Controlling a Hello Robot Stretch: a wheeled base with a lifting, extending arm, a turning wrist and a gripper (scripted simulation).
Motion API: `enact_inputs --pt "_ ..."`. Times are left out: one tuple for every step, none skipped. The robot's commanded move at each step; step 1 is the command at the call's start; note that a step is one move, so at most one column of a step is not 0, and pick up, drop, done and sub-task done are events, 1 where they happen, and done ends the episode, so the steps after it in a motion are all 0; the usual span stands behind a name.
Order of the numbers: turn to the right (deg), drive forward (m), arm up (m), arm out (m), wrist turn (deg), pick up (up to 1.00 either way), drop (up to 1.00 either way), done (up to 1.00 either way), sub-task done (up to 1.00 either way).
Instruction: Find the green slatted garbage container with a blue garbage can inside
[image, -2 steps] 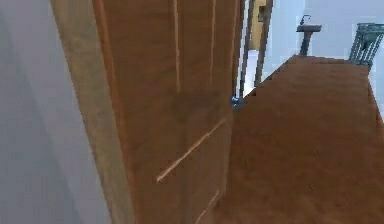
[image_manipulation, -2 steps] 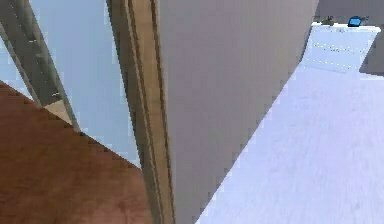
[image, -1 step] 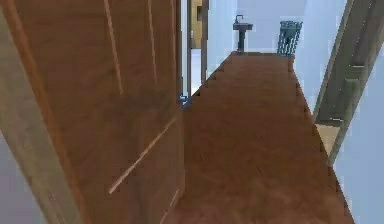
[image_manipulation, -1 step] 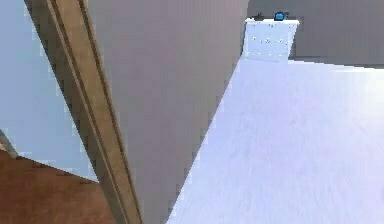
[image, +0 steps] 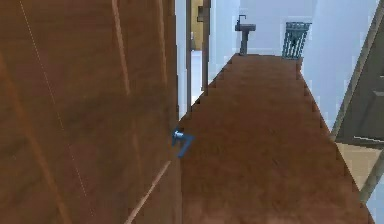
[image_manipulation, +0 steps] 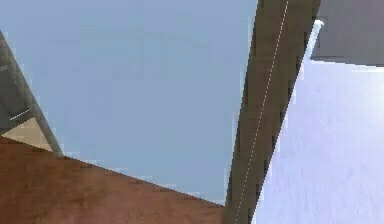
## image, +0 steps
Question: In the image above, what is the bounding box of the dark grey pedestal sink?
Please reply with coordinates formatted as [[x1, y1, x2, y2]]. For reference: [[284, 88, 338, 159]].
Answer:
[[234, 14, 257, 57]]

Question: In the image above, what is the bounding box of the brown wooden room door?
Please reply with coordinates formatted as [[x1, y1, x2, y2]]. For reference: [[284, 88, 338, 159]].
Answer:
[[0, 0, 183, 224]]

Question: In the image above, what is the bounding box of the grey room door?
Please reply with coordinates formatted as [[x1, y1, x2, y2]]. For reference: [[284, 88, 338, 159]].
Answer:
[[329, 0, 384, 205]]

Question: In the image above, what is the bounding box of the blue door handle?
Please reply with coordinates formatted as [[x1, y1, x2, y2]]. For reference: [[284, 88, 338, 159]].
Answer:
[[171, 129, 195, 159]]

